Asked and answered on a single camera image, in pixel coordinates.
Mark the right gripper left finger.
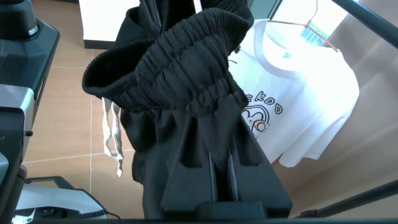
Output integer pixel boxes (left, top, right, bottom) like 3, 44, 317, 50
160, 119, 216, 220

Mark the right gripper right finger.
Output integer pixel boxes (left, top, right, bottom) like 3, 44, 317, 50
231, 117, 293, 220

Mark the white printed t-shirt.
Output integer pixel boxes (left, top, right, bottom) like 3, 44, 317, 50
228, 18, 361, 168

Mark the black garment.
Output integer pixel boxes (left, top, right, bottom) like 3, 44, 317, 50
81, 0, 256, 220

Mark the pink clothes hanger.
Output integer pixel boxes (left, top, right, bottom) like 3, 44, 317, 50
267, 0, 340, 53

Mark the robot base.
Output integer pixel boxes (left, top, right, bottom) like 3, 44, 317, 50
0, 0, 121, 224

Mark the black clothes rack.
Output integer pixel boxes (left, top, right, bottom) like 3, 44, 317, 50
295, 0, 398, 218

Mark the black cable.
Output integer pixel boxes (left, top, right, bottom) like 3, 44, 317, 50
71, 208, 122, 220

